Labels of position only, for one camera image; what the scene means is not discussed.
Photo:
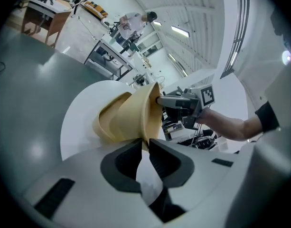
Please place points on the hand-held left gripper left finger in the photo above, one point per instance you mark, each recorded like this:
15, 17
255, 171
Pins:
109, 172

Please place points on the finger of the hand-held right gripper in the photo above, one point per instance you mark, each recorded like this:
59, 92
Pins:
173, 101

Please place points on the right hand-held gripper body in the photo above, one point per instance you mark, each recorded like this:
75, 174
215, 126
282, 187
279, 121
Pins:
207, 96

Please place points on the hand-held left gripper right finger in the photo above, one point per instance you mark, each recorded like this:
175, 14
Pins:
185, 172

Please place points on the beige tray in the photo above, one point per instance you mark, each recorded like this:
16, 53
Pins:
105, 127
135, 117

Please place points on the person's right forearm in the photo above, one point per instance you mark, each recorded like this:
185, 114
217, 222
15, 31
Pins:
240, 127

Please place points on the wooden desk white top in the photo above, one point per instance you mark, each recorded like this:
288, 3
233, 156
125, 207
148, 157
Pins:
50, 15

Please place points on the person's right hand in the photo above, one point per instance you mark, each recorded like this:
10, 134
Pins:
208, 116

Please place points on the tube ceiling light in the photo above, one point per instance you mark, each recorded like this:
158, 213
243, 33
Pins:
234, 57
181, 31
172, 57
157, 22

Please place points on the person's black printed t-shirt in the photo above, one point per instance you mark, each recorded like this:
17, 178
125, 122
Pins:
267, 117

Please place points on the black mezzanine railing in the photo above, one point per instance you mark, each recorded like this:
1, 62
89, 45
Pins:
240, 20

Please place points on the round ceiling light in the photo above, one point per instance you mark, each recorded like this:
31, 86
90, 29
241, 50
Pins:
286, 57

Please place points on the orange sofa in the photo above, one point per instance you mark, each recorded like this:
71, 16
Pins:
96, 8

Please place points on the white table black frame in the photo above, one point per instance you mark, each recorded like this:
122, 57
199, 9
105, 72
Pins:
112, 56

